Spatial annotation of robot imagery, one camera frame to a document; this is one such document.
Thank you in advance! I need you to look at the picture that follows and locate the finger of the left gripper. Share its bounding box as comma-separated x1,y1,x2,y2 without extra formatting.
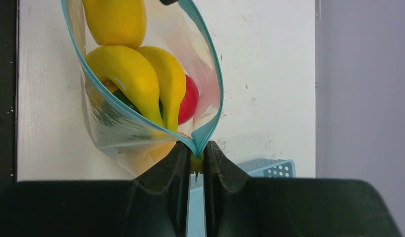
160,0,179,6

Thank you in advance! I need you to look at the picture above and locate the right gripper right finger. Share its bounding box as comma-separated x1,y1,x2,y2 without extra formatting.
203,141,401,237

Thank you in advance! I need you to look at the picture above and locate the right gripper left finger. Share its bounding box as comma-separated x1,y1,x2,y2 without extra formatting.
0,142,191,237

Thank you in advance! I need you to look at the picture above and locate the blue plastic basket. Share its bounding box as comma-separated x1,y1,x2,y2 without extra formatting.
186,158,296,237

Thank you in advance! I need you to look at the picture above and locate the yellow lemon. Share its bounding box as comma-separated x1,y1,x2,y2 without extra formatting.
82,0,147,48

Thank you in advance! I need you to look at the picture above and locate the clear zip top bag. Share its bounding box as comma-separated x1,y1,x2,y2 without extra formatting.
61,0,224,176

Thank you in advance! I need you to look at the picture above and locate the yellow banana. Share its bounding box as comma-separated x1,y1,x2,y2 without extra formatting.
85,45,186,132

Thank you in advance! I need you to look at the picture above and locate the green lime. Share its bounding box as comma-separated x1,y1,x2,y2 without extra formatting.
112,89,141,114

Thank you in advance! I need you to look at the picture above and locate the red apple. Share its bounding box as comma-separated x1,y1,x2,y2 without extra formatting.
178,75,200,125

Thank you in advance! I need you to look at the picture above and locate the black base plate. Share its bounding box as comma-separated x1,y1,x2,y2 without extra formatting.
0,0,19,186

